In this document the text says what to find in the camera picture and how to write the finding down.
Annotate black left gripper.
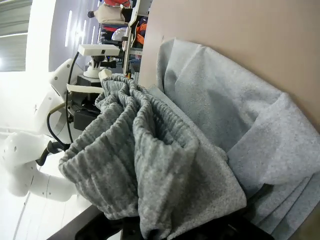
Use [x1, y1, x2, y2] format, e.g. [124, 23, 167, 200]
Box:
[69, 92, 102, 132]

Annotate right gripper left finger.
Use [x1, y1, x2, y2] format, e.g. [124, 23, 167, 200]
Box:
[74, 214, 144, 240]

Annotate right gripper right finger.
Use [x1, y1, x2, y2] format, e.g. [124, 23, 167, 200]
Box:
[219, 217, 274, 240]

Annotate grey training pants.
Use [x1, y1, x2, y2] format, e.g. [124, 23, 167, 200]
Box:
[58, 37, 320, 240]

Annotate mannequin in cream jacket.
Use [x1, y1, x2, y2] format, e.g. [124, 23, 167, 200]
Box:
[87, 3, 127, 25]

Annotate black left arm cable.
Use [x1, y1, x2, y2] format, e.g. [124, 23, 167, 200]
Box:
[36, 53, 76, 167]

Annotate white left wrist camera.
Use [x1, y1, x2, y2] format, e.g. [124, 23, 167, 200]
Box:
[77, 44, 121, 79]

